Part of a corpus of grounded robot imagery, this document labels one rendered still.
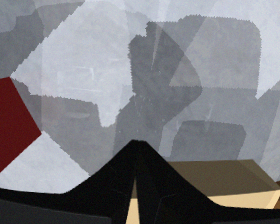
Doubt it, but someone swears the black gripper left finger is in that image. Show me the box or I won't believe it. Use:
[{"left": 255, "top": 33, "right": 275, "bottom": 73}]
[{"left": 0, "top": 140, "right": 140, "bottom": 224}]

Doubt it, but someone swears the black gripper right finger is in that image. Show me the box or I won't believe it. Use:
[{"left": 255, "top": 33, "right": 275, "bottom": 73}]
[{"left": 136, "top": 140, "right": 280, "bottom": 224}]

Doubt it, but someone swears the red cube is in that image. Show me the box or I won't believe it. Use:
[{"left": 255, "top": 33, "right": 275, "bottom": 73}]
[{"left": 0, "top": 76, "right": 42, "bottom": 173}]

